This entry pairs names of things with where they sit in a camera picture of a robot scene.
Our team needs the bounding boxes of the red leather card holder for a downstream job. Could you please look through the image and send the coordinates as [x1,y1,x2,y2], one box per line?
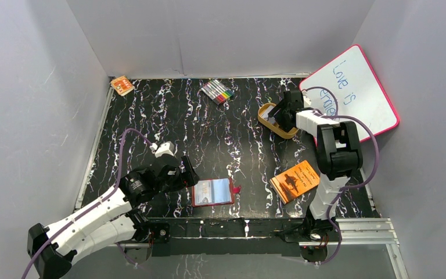
[192,178,242,207]

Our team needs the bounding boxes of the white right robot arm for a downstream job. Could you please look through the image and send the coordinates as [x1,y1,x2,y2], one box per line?
[258,90,363,241]

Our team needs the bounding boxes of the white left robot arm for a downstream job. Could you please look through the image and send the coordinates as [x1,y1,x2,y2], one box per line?
[27,154,199,278]

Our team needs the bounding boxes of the small orange card box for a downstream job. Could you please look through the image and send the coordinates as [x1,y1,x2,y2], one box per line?
[110,76,134,96]

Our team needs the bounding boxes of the yellow oval tray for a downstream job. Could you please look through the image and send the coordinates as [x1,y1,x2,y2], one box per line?
[257,102,298,140]

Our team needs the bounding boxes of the pink framed whiteboard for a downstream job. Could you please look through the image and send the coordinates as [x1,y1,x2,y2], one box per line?
[299,44,400,135]

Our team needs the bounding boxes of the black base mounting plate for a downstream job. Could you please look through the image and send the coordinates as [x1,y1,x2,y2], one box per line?
[134,217,335,257]

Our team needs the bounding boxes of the pack of coloured markers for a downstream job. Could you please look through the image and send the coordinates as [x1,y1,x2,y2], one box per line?
[200,79,235,105]

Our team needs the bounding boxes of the orange book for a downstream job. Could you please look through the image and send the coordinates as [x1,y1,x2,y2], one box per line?
[270,160,320,204]

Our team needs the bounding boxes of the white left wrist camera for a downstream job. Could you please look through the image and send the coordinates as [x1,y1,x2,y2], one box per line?
[154,141,175,158]

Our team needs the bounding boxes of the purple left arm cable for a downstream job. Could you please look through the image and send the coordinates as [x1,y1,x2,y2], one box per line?
[21,128,159,279]

